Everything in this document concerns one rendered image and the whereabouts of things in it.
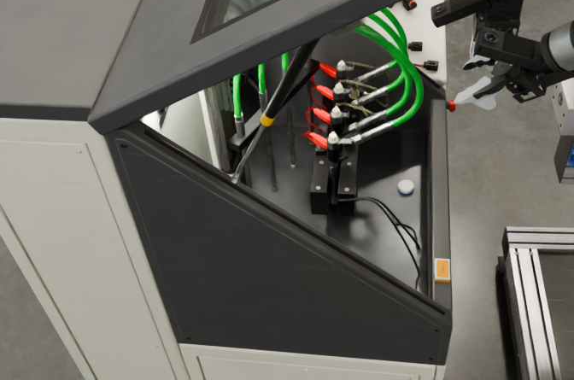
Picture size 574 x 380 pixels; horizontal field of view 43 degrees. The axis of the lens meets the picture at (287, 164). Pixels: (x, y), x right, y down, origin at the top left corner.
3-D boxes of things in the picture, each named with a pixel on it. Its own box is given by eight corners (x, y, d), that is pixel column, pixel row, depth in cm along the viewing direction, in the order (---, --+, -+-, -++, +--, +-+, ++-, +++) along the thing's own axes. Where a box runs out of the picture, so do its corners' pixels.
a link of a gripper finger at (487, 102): (472, 126, 133) (513, 100, 127) (450, 109, 131) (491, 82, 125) (471, 114, 135) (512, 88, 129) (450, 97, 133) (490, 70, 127)
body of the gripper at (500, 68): (517, 106, 128) (576, 84, 119) (485, 79, 125) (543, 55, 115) (524, 72, 132) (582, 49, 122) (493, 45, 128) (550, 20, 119)
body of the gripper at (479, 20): (515, 48, 142) (526, -4, 134) (470, 46, 143) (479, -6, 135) (512, 25, 147) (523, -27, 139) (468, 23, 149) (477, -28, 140)
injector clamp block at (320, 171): (354, 235, 171) (354, 193, 160) (312, 232, 172) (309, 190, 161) (362, 134, 194) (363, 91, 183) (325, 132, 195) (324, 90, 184)
